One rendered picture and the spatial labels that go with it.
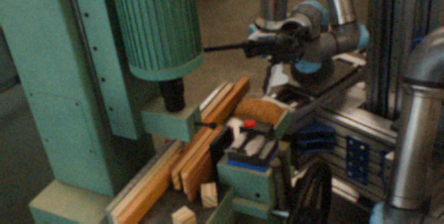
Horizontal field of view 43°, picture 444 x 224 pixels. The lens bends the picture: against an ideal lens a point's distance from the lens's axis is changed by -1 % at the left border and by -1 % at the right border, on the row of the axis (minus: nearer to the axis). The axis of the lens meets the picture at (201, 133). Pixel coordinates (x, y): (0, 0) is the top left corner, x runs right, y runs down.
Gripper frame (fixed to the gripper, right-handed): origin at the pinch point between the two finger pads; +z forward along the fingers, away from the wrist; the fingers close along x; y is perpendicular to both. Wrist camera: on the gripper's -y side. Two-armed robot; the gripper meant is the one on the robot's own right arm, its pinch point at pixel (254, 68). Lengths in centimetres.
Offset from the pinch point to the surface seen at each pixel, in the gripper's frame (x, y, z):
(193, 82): 85, -143, -157
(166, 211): 21.4, -15.2, 30.4
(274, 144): 15.3, 5.6, 9.8
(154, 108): 2.8, -22.6, 14.0
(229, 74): 88, -126, -173
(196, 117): 7.1, -12.9, 11.1
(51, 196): 23, -59, 29
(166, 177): 17.6, -19.1, 22.6
